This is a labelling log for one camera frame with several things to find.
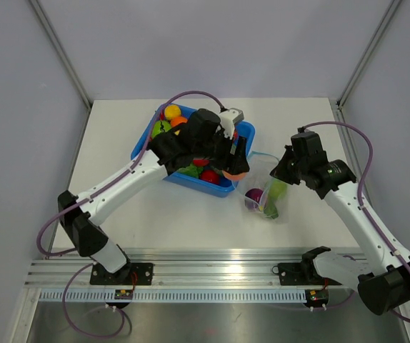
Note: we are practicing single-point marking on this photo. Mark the green apple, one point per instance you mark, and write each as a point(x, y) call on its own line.
point(277, 189)

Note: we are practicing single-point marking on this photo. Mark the red tomato centre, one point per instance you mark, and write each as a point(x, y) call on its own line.
point(200, 162)

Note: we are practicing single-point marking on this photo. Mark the orange peach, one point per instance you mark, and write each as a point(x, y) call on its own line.
point(234, 177)

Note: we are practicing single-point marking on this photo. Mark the blue plastic bin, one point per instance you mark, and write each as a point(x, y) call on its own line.
point(221, 190)

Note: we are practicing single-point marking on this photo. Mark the small red tomato front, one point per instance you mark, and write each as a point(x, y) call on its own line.
point(210, 176)

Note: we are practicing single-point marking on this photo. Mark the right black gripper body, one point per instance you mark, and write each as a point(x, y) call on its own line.
point(290, 168)

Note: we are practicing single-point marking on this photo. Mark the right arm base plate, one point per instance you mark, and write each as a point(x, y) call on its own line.
point(291, 274)

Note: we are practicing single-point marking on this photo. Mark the striped green watermelon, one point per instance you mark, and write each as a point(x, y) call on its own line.
point(160, 127)

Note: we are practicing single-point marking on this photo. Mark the clear zip top bag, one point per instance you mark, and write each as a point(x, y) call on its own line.
point(261, 164)

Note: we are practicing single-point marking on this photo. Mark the green lettuce leaf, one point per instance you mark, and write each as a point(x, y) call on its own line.
point(191, 170)

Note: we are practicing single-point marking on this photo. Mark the left aluminium frame post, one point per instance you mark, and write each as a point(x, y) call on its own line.
point(49, 30)

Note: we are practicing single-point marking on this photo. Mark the red chili pepper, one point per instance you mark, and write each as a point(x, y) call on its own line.
point(161, 113)

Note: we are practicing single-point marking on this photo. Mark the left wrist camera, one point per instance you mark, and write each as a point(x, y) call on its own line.
point(229, 119)

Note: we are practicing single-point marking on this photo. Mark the aluminium frame post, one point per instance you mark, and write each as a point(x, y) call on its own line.
point(370, 50)
point(49, 30)

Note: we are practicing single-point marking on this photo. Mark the purple onion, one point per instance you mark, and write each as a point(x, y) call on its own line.
point(253, 198)

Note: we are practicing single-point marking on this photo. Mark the orange fruit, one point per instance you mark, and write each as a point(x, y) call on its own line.
point(177, 121)

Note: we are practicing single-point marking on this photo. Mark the white slotted cable duct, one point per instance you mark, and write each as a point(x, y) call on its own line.
point(189, 296)

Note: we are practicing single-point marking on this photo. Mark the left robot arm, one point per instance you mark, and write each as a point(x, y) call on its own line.
point(82, 215)

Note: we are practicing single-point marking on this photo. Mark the yellow lemon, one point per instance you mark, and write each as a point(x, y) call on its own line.
point(171, 112)

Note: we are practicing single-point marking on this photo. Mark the right aluminium frame post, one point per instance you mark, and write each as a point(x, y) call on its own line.
point(370, 50)

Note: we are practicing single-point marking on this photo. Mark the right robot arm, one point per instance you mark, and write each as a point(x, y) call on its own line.
point(383, 283)

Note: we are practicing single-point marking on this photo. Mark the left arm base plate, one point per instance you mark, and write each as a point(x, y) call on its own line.
point(138, 274)

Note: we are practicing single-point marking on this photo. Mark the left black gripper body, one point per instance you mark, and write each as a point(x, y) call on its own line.
point(217, 151)

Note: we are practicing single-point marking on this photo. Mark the aluminium mounting rail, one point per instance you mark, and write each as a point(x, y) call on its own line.
point(180, 268)

